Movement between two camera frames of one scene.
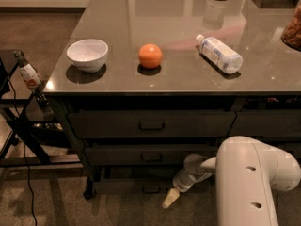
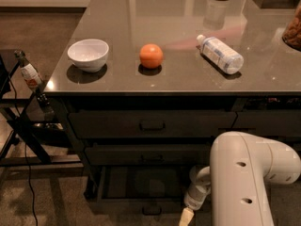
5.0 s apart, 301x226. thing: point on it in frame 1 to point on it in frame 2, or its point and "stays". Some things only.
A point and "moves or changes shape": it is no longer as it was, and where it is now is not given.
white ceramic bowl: (88, 55) stays
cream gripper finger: (172, 196) to (185, 219)
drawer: (136, 180) moves or changes shape
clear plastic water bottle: (220, 55) stays
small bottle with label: (28, 72) stays
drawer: (266, 123) stays
